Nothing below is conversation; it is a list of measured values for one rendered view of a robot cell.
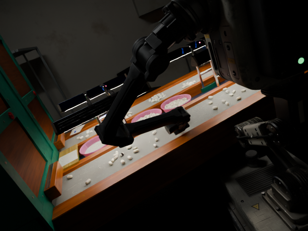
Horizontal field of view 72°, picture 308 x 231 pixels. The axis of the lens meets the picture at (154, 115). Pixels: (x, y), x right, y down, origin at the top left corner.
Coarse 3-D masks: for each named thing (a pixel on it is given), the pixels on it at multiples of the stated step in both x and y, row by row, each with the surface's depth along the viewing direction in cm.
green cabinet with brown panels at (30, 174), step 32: (0, 64) 148; (0, 96) 120; (32, 96) 180; (0, 128) 98; (32, 128) 143; (0, 160) 85; (32, 160) 118; (0, 192) 86; (32, 192) 96; (0, 224) 89
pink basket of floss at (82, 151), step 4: (96, 136) 174; (88, 140) 172; (92, 140) 173; (96, 140) 174; (84, 144) 169; (80, 148) 163; (84, 148) 167; (100, 148) 151; (80, 152) 157; (84, 152) 164; (92, 152) 150
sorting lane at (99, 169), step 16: (224, 96) 158; (240, 96) 148; (192, 112) 154; (208, 112) 145; (160, 128) 150; (192, 128) 133; (144, 144) 138; (160, 144) 130; (96, 160) 143; (128, 160) 128; (64, 176) 140; (80, 176) 132; (96, 176) 125; (64, 192) 122
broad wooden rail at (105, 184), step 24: (264, 96) 130; (216, 120) 126; (240, 120) 127; (264, 120) 134; (168, 144) 122; (192, 144) 119; (216, 144) 125; (144, 168) 112; (168, 168) 117; (192, 168) 123; (96, 192) 107; (120, 192) 110; (144, 192) 115; (72, 216) 104; (96, 216) 109
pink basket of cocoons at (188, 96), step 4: (176, 96) 189; (180, 96) 188; (184, 96) 185; (188, 96) 181; (168, 100) 189; (172, 100) 190; (188, 100) 168; (164, 104) 186; (164, 108) 184; (172, 108) 167
